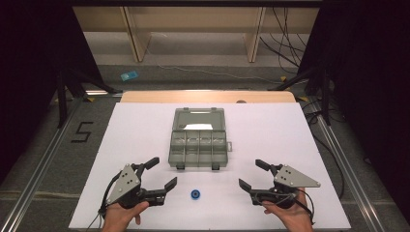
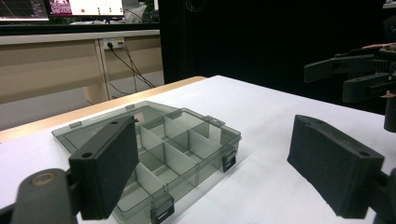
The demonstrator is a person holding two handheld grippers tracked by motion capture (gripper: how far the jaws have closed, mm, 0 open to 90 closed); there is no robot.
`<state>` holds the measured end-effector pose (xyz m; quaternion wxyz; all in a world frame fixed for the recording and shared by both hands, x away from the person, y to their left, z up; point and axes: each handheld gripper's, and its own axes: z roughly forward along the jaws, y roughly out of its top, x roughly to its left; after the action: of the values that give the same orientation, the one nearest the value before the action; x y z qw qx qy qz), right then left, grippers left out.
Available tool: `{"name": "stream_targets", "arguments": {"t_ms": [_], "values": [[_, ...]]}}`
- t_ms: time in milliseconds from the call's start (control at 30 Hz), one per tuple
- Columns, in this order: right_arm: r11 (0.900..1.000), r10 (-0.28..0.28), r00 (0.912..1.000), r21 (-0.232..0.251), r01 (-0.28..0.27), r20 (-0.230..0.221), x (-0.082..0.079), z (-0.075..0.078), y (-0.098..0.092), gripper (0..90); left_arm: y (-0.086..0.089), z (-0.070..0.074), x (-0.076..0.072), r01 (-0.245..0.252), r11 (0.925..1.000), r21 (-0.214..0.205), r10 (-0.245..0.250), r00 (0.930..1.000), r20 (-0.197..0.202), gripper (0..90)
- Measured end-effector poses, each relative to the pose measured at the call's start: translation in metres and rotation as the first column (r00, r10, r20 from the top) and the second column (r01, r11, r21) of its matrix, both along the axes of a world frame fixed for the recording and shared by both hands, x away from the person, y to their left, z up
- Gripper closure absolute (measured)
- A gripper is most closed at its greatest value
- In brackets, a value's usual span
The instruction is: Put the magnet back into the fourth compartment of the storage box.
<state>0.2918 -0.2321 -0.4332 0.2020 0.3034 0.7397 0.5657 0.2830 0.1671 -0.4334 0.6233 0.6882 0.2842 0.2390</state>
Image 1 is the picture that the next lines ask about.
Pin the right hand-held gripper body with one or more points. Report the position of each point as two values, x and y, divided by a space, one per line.
291 179

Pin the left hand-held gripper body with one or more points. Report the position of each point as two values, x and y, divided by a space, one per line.
124 185

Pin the small blue wheel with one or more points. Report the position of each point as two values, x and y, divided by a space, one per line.
193 194

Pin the grey plastic compartment box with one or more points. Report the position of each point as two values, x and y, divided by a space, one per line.
198 151

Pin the person's left hand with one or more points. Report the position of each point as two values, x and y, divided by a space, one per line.
119 217

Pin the person's right hand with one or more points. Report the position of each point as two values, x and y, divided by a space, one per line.
291 217

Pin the white board mat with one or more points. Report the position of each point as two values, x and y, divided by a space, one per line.
264 138

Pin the yellow tape piece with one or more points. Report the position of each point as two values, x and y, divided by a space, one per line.
303 98
283 78
90 99

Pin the black metal stand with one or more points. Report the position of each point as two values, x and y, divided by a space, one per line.
325 96
61 96

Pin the blue card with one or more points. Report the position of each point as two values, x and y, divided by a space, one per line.
129 75

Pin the black curtain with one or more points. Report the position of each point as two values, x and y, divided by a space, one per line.
32 64
370 80

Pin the aluminium floor rail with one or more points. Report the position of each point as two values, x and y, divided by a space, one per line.
349 180
42 164

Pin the wooden desk frame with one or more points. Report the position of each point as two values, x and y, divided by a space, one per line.
140 42

